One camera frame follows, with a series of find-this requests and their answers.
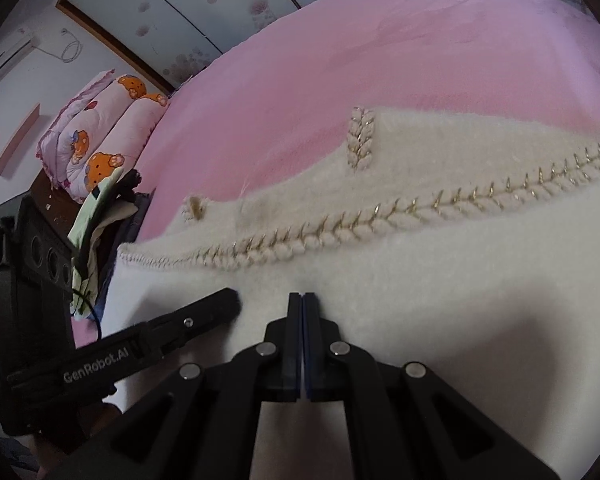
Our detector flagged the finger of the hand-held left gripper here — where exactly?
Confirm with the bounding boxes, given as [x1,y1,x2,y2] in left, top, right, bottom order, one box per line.
[142,287,242,358]

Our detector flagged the pile of folded clothes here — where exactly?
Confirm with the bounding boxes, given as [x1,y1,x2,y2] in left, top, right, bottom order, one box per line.
[67,167,137,318]

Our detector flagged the black cable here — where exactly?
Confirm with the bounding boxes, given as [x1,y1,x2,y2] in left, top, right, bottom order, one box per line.
[71,282,105,345]

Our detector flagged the white air conditioner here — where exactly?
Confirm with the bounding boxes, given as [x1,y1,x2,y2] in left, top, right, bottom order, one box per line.
[0,30,40,105]

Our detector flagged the pink bed blanket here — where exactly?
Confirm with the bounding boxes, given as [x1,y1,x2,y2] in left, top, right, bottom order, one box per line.
[72,0,600,351]

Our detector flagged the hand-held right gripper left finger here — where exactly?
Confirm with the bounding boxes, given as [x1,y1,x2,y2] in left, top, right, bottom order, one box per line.
[50,292,305,480]

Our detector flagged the floral sliding door wardrobe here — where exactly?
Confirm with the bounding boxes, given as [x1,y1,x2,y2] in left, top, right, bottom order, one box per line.
[55,0,433,95]

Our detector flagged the pink wall shelf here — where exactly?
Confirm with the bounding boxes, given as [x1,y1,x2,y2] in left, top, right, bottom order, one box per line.
[0,103,42,177]

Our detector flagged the pink bear print quilt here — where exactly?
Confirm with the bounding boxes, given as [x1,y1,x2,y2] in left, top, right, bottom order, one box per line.
[36,69,172,205]

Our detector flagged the person's left hand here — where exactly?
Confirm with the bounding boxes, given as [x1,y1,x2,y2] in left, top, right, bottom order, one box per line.
[30,400,127,480]

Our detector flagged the white wall cable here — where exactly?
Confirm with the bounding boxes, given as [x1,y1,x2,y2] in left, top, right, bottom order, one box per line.
[35,26,84,64]

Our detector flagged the cream knit cardigan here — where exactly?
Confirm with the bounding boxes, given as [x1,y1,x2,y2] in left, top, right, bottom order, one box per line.
[75,105,600,480]

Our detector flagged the dark grey folded garment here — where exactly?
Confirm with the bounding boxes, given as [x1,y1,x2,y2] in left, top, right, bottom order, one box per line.
[120,169,145,197]

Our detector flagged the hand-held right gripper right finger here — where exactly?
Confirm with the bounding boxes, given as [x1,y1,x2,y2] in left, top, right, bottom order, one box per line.
[304,292,561,480]

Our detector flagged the dark wooden nightstand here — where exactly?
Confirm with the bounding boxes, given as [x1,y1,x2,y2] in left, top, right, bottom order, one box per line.
[27,167,88,252]

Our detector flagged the blue folded jeans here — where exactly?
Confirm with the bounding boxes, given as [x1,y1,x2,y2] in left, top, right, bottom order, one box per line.
[96,191,157,317]

